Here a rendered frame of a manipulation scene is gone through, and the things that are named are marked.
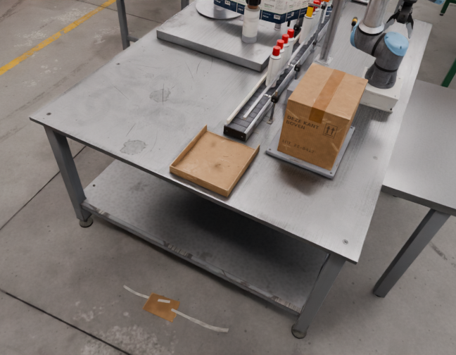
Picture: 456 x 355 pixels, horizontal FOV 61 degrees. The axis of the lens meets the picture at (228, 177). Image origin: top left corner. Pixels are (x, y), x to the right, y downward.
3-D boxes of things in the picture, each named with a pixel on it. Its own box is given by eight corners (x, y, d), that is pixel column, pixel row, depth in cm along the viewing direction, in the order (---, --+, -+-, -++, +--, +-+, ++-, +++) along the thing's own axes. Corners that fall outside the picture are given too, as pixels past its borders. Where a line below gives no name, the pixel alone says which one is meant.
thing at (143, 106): (236, -26, 305) (236, -28, 304) (431, 26, 266) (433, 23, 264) (29, 120, 174) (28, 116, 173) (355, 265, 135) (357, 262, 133)
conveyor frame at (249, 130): (329, 2, 276) (331, -5, 273) (344, 6, 274) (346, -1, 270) (222, 133, 174) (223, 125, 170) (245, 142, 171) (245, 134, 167)
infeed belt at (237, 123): (331, 1, 275) (333, -4, 272) (343, 4, 273) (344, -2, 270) (225, 132, 173) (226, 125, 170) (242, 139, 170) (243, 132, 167)
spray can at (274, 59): (267, 81, 195) (274, 43, 180) (277, 84, 194) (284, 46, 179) (263, 86, 192) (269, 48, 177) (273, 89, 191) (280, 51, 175)
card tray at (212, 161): (205, 130, 174) (206, 123, 171) (258, 151, 167) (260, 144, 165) (169, 172, 156) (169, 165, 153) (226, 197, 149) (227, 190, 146)
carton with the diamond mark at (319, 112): (300, 113, 184) (312, 62, 164) (349, 129, 178) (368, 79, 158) (276, 151, 165) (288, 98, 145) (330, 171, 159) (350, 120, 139)
